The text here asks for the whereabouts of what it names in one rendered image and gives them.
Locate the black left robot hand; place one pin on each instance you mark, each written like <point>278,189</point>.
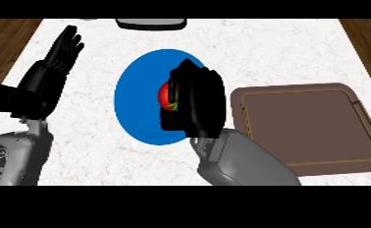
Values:
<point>47,78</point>

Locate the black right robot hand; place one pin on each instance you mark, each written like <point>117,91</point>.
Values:
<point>201,97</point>

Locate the red tomato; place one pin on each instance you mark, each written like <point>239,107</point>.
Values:
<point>167,97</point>

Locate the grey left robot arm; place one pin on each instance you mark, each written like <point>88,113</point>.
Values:
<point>21,155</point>

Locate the blue plate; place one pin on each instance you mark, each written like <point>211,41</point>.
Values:
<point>141,101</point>

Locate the brown tray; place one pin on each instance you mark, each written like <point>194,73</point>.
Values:
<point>304,127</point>

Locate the grey and black appliance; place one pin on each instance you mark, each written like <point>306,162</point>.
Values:
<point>151,24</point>

